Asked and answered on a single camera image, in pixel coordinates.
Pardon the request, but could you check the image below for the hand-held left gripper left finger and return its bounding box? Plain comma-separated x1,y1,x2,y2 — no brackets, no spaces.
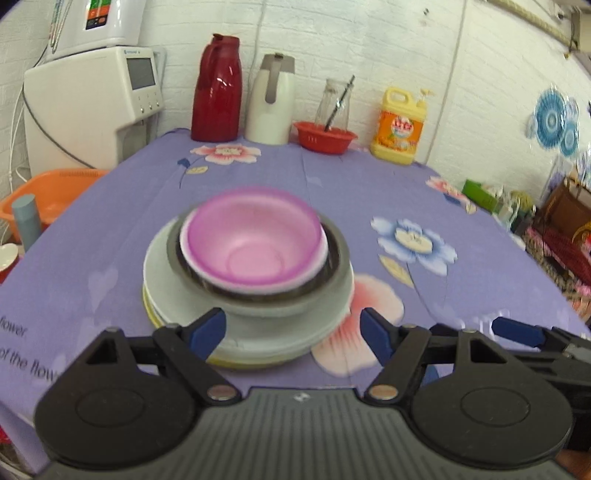
69,308,241,404

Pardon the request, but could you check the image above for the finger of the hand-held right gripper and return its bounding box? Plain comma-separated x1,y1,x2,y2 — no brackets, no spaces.
491,316,591,357

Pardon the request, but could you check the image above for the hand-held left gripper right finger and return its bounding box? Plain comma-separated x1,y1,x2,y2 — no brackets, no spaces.
359,307,522,402

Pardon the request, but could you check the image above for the stack of white plates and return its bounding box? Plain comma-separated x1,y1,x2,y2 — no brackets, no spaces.
142,222,355,356

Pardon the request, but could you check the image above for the stainless steel bowl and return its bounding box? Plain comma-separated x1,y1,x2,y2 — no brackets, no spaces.
167,212,352,319

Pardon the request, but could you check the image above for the plain white plate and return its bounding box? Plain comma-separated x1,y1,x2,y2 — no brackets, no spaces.
143,286,352,365

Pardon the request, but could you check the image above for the purple plastic bowl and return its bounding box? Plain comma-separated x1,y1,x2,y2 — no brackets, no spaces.
185,187,324,282

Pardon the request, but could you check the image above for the dark red patterned cloth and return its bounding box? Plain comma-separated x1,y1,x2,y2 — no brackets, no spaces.
524,222,591,319

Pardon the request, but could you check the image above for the green box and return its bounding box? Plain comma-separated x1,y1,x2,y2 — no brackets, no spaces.
462,179,502,213

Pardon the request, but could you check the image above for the purple floral tablecloth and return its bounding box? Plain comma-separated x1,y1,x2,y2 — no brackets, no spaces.
0,129,591,476

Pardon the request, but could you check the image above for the red plastic colander basket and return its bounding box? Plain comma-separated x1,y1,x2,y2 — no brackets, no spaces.
293,121,358,155

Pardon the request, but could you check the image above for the yellow detergent bottle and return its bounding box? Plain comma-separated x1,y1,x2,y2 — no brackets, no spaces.
370,87,435,166

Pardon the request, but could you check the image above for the orange plastic basin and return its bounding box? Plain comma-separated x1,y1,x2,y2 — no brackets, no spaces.
0,168,109,232

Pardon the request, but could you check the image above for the grey cylindrical bottle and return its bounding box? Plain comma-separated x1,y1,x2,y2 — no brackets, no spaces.
11,194,43,252

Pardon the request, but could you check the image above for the white and red dish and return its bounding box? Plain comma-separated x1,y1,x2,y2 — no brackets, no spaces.
0,242,21,282

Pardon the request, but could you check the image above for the white thermos jug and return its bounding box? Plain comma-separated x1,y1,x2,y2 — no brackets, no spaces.
245,53,296,146

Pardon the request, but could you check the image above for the red thermos jug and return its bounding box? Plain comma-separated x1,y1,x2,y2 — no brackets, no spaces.
191,33,244,143

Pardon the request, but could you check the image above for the clear glass pitcher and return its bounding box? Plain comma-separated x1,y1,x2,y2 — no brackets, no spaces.
315,78,354,132

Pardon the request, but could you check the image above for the black stirring stick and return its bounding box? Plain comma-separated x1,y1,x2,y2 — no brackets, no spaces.
323,75,356,132

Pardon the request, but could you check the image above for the white water dispenser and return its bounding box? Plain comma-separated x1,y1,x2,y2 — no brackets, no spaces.
23,46,167,178

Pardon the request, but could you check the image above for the white water purifier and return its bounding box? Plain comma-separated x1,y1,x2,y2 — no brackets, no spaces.
44,0,147,61

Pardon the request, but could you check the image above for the blue wall decoration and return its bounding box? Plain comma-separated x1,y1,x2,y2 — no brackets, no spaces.
526,83,581,160

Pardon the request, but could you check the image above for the white wall pipe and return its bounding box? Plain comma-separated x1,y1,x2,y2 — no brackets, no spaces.
425,0,467,164

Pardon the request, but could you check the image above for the white wall cable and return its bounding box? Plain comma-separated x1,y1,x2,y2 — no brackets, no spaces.
255,0,267,61

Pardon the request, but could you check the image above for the beige wall conduit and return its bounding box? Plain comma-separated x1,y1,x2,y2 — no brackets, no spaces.
487,0,583,51

